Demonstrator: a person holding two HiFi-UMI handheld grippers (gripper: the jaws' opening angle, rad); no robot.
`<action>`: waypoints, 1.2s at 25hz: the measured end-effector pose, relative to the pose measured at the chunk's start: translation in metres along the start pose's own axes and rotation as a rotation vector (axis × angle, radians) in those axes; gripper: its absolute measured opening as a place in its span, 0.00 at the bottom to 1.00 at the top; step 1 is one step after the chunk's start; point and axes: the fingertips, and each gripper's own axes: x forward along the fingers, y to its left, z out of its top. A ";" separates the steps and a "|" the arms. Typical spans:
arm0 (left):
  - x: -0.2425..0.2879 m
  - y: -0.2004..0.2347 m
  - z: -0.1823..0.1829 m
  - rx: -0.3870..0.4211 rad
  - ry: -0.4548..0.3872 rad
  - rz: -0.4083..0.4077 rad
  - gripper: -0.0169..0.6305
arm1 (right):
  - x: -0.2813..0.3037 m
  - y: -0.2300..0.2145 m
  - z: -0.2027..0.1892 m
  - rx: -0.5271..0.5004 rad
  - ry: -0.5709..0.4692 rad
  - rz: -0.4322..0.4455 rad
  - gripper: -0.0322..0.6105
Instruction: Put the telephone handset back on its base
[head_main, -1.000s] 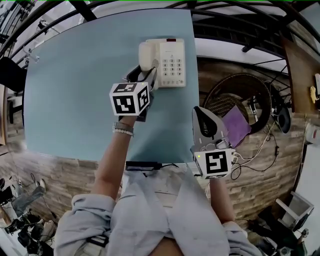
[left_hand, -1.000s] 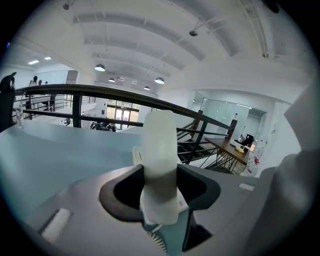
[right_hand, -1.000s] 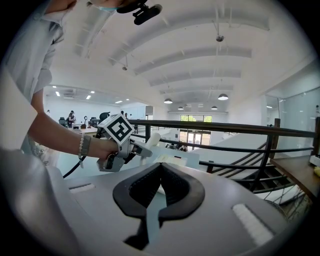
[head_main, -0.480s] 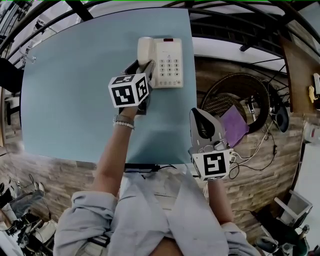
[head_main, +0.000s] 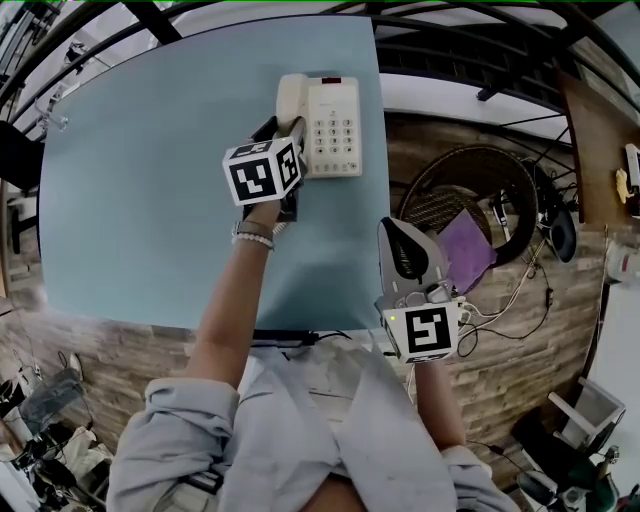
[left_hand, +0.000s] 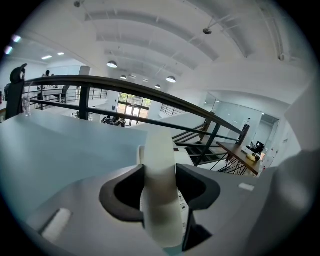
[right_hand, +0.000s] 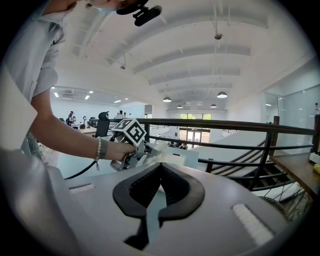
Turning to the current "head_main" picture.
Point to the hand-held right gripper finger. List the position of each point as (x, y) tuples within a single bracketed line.
[(386, 260), (434, 255)]

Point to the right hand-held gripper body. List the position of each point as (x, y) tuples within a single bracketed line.
[(425, 330)]

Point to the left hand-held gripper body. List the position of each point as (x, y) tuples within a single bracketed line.
[(252, 180)]

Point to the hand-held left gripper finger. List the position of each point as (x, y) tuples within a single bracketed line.
[(264, 131), (298, 134)]

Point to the cream telephone handset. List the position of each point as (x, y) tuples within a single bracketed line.
[(290, 102)]

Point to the cream telephone base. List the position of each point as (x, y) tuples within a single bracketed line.
[(334, 131)]

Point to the person's left forearm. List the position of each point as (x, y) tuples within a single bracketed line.
[(230, 300)]

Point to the person's right forearm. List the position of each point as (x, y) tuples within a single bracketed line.
[(440, 405)]

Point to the purple cloth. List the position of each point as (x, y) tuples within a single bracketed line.
[(470, 247)]

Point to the dark wicker chair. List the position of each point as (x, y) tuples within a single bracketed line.
[(480, 185)]

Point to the black box under table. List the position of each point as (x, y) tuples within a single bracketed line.
[(282, 338)]

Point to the black round pad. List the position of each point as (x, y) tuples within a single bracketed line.
[(563, 235)]

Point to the light grey shirt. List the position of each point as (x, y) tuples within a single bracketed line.
[(300, 440)]

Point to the white square stool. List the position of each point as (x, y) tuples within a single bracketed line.
[(590, 415)]

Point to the white bottle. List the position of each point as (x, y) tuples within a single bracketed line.
[(622, 264)]

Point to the brown wooden cabinet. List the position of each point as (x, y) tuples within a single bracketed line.
[(597, 150)]

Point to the yellow toy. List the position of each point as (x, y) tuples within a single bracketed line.
[(622, 186)]

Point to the black office chair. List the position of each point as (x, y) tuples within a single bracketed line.
[(17, 155)]

